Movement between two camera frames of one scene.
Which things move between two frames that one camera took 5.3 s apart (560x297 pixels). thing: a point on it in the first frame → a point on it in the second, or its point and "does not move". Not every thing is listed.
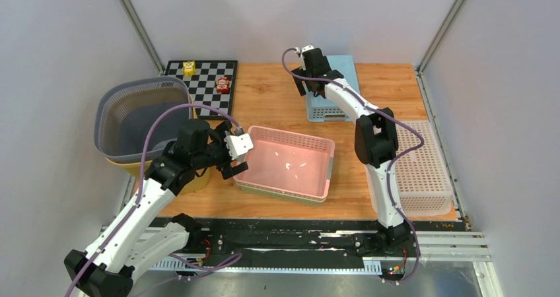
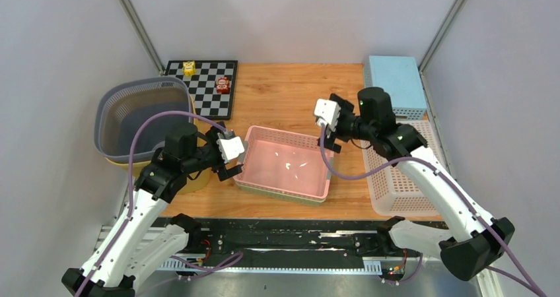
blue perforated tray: (320, 109) → (400, 76)
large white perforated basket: (420, 177) does not move
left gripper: (218, 136) does not move
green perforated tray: (281, 196) does not move
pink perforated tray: (288, 162) does not move
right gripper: (299, 82) → (347, 109)
